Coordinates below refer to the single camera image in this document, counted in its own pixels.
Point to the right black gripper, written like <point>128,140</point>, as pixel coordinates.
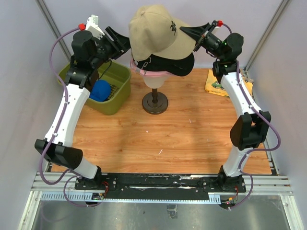
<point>201,33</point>

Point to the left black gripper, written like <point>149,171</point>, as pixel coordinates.
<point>121,44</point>

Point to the pink baseball cap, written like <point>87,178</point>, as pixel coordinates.
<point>146,73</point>

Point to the beige and black cap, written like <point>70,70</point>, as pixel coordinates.
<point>153,31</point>

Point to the blue item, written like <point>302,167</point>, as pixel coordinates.
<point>101,91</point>

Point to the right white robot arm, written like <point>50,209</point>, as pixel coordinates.
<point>251,126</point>

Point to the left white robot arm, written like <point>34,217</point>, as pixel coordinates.
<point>92,48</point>

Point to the green plastic bin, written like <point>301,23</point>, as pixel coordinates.
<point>120,95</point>

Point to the white mannequin head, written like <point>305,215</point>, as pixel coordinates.
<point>155,82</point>

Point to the yellow cartoon car cloth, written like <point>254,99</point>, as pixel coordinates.
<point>214,87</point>

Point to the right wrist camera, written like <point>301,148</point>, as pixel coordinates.
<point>219,23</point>

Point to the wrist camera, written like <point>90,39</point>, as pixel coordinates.
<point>219,23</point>
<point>92,26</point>

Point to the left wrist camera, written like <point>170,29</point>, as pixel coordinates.
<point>92,26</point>

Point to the left aluminium frame post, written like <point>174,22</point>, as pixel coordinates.
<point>52,25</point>

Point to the aluminium frame post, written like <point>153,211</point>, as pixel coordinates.
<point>267,32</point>
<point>52,25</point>

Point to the right aluminium frame post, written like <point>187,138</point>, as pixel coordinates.
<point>267,32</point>

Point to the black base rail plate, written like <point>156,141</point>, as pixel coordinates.
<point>162,185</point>

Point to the grey slotted cable duct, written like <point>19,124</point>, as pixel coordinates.
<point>98,197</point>

